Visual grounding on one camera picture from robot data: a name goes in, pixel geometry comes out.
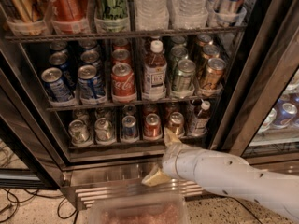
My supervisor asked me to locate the green can front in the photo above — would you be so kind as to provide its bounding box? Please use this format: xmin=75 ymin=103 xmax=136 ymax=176
xmin=170 ymin=59 xmax=196 ymax=98

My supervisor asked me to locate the blue can behind door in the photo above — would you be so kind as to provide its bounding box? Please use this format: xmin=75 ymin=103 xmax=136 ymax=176
xmin=272 ymin=102 xmax=297 ymax=129

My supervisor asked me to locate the copper can bottom shelf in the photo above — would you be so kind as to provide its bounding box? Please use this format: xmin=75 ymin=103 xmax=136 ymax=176
xmin=166 ymin=112 xmax=184 ymax=136

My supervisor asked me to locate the blue pepsi can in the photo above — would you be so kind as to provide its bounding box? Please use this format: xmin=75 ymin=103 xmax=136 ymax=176
xmin=41 ymin=67 xmax=76 ymax=107
xmin=78 ymin=65 xmax=107 ymax=105

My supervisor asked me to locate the red bull can bottom shelf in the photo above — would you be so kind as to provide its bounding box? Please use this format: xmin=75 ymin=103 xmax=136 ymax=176
xmin=122 ymin=116 xmax=138 ymax=140

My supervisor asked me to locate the orange can top shelf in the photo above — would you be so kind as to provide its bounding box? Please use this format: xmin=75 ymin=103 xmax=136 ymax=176
xmin=49 ymin=0 xmax=88 ymax=35

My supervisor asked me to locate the clear plastic bin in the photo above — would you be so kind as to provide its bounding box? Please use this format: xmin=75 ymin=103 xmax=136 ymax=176
xmin=88 ymin=192 xmax=190 ymax=224

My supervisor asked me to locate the fridge bottom steel grille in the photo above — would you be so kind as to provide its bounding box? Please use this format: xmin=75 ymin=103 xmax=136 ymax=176
xmin=61 ymin=154 xmax=299 ymax=211

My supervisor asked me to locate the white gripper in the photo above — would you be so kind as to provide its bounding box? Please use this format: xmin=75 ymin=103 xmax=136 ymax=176
xmin=141 ymin=127 xmax=201 ymax=187

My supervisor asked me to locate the tea bottle white cap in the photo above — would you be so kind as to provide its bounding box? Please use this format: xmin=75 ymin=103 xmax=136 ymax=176
xmin=143 ymin=40 xmax=167 ymax=94

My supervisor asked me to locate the gold can front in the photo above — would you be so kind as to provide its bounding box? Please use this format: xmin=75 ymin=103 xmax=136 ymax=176
xmin=199 ymin=58 xmax=226 ymax=96

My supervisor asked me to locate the blue pepsi can front left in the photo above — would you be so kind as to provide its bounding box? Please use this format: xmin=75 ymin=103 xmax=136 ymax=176
xmin=41 ymin=67 xmax=76 ymax=107

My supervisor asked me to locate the red bull can top shelf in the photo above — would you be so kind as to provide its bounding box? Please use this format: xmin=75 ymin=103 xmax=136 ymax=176
xmin=214 ymin=0 xmax=245 ymax=27

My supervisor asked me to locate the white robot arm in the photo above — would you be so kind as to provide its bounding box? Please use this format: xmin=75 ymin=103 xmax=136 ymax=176
xmin=142 ymin=128 xmax=299 ymax=222

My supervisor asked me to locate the black cable on floor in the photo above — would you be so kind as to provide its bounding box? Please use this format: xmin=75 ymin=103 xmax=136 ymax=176
xmin=0 ymin=187 xmax=78 ymax=224

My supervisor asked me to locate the green can top shelf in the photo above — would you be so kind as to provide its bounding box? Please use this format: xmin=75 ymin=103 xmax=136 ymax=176
xmin=96 ymin=0 xmax=129 ymax=32

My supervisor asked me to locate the tea bottle bottom shelf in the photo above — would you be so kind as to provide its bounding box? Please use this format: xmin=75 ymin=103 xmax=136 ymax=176
xmin=188 ymin=101 xmax=211 ymax=136

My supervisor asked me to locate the red soda can bottom shelf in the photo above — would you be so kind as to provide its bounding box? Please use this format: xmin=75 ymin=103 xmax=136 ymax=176
xmin=144 ymin=113 xmax=162 ymax=139

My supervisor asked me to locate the fridge glass door right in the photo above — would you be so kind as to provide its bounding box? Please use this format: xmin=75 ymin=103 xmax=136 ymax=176
xmin=222 ymin=0 xmax=299 ymax=164

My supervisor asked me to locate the gold can top shelf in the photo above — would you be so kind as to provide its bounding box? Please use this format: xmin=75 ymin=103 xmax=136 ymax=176
xmin=1 ymin=0 xmax=50 ymax=36

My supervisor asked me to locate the water bottle shelf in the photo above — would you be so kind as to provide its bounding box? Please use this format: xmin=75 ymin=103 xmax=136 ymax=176
xmin=169 ymin=0 xmax=208 ymax=30
xmin=135 ymin=0 xmax=169 ymax=31

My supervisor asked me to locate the red coca cola can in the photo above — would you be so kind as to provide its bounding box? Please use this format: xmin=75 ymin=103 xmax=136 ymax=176
xmin=111 ymin=63 xmax=136 ymax=103

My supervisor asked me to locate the silver green can bottom left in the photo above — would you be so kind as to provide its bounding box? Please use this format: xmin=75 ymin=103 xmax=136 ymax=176
xmin=68 ymin=119 xmax=92 ymax=147

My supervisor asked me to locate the red bull can shelf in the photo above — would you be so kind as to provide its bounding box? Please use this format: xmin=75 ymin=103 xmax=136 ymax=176
xmin=122 ymin=116 xmax=138 ymax=140
xmin=214 ymin=0 xmax=245 ymax=27

